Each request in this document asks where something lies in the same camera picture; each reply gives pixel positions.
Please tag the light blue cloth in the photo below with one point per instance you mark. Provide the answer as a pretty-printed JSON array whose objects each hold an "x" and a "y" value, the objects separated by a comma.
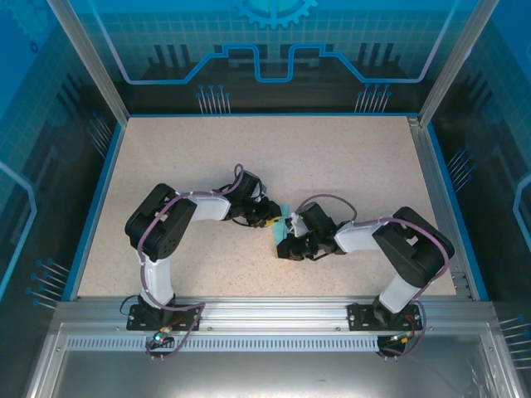
[{"x": 279, "y": 232}]

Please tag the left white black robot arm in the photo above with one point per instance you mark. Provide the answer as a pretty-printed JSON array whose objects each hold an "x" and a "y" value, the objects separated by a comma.
[{"x": 159, "y": 226}]

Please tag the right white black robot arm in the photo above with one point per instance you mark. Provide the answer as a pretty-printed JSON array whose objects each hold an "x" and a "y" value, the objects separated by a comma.
[{"x": 410, "y": 253}]

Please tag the aluminium sheet tray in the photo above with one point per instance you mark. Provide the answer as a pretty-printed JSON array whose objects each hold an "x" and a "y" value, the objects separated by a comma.
[{"x": 269, "y": 373}]

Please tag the blue gear print panel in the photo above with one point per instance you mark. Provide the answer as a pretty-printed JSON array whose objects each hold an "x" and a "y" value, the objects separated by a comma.
[{"x": 269, "y": 33}]

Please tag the blue circuit print panel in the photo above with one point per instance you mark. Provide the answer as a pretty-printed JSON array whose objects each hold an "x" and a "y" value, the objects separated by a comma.
[
  {"x": 498, "y": 145},
  {"x": 33, "y": 145}
]

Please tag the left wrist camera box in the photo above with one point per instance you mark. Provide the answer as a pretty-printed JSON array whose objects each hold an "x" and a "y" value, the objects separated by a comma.
[{"x": 261, "y": 190}]

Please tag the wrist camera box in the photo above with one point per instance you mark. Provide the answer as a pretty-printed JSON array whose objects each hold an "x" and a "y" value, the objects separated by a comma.
[
  {"x": 296, "y": 224},
  {"x": 261, "y": 190}
]

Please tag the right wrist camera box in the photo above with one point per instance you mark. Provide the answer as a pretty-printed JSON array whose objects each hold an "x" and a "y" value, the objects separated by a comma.
[{"x": 296, "y": 224}]

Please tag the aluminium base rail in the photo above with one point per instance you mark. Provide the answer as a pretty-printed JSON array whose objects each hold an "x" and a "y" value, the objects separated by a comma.
[{"x": 269, "y": 315}]

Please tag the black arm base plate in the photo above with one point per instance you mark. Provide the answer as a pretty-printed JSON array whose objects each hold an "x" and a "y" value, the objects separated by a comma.
[
  {"x": 361, "y": 317},
  {"x": 139, "y": 323}
]

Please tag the aluminium side rail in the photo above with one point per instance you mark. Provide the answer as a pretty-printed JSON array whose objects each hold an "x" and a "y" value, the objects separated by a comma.
[{"x": 431, "y": 174}]

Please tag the aluminium frame post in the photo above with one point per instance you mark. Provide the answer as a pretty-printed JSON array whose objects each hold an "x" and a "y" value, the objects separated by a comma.
[
  {"x": 456, "y": 62},
  {"x": 89, "y": 62}
]

